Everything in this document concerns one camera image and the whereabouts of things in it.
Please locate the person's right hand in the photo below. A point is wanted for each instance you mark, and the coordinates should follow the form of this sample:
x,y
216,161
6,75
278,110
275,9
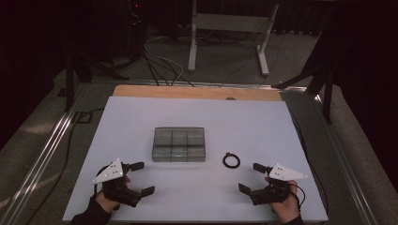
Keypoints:
x,y
286,209

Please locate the white metal stand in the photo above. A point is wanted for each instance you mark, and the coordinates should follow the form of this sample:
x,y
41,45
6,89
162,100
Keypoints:
x,y
230,22

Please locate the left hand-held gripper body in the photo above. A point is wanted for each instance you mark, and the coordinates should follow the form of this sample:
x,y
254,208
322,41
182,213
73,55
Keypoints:
x,y
117,189

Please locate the dark equipment rack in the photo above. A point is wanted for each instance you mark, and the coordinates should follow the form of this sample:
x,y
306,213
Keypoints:
x,y
135,18

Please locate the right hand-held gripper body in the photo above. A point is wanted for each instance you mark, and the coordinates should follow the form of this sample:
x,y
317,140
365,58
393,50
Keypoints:
x,y
269,193

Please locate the wooden table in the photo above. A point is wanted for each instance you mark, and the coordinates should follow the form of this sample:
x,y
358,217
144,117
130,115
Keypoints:
x,y
187,92

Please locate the person's left hand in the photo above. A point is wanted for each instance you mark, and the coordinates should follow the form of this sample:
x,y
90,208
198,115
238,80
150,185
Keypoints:
x,y
106,203

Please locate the white table mat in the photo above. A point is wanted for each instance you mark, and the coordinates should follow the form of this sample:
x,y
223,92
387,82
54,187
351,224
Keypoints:
x,y
187,112

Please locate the black tripod stand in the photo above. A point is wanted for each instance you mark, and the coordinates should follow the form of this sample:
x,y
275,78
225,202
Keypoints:
x,y
69,81
327,93

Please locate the clear plastic compartment box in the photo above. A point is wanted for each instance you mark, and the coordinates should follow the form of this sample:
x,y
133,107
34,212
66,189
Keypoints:
x,y
179,144

